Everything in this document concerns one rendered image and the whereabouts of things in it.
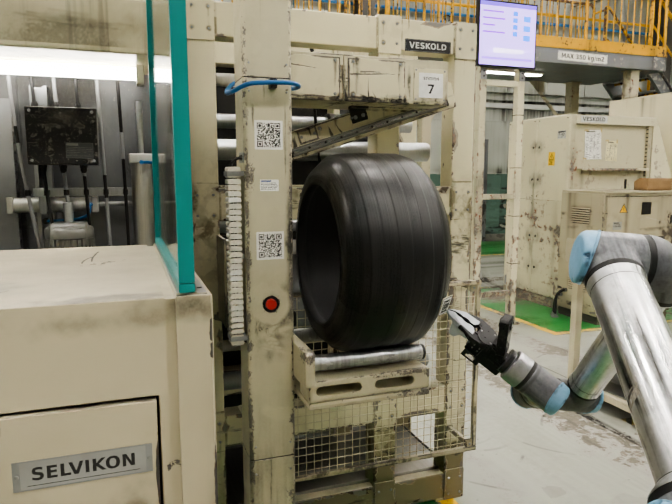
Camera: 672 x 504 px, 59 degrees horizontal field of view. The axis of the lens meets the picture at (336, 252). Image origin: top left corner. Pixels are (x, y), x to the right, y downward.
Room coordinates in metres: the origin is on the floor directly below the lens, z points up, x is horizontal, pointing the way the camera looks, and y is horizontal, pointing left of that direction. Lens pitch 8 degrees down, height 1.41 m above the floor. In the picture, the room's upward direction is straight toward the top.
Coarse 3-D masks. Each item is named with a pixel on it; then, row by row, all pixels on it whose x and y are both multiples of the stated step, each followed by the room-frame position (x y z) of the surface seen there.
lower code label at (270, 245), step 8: (256, 232) 1.55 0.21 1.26; (264, 232) 1.55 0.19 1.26; (272, 232) 1.56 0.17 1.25; (280, 232) 1.57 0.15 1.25; (256, 240) 1.55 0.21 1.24; (264, 240) 1.55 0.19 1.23; (272, 240) 1.56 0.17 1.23; (280, 240) 1.57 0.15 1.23; (264, 248) 1.55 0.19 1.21; (272, 248) 1.56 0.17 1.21; (280, 248) 1.57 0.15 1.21; (264, 256) 1.55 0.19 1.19; (272, 256) 1.56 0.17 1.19; (280, 256) 1.57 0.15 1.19
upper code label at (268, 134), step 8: (256, 120) 1.55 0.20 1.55; (264, 120) 1.56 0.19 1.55; (272, 120) 1.56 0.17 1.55; (256, 128) 1.55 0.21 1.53; (264, 128) 1.56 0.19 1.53; (272, 128) 1.56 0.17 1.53; (280, 128) 1.57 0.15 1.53; (256, 136) 1.55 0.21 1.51; (264, 136) 1.56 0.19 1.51; (272, 136) 1.56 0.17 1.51; (280, 136) 1.57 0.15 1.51; (256, 144) 1.55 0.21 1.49; (264, 144) 1.56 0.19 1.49; (272, 144) 1.56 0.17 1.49; (280, 144) 1.57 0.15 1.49
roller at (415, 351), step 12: (384, 348) 1.61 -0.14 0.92; (396, 348) 1.62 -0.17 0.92; (408, 348) 1.62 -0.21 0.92; (420, 348) 1.63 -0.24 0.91; (324, 360) 1.53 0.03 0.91; (336, 360) 1.54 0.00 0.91; (348, 360) 1.55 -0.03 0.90; (360, 360) 1.57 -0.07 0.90; (372, 360) 1.58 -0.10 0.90; (384, 360) 1.59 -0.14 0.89; (396, 360) 1.61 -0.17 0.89; (408, 360) 1.63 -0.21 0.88
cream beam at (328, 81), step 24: (312, 72) 1.87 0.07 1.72; (336, 72) 1.90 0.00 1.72; (360, 72) 1.93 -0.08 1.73; (384, 72) 1.96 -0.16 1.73; (408, 72) 1.99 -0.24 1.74; (432, 72) 2.01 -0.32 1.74; (312, 96) 1.88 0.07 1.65; (336, 96) 1.90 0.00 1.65; (360, 96) 1.93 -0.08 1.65; (384, 96) 1.96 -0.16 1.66; (408, 96) 1.99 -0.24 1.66
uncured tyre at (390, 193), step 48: (336, 192) 1.55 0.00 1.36; (384, 192) 1.52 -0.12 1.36; (432, 192) 1.57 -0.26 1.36; (336, 240) 2.00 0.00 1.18; (384, 240) 1.46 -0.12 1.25; (432, 240) 1.50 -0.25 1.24; (336, 288) 1.95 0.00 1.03; (384, 288) 1.46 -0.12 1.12; (432, 288) 1.50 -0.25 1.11; (336, 336) 1.57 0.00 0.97; (384, 336) 1.54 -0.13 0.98
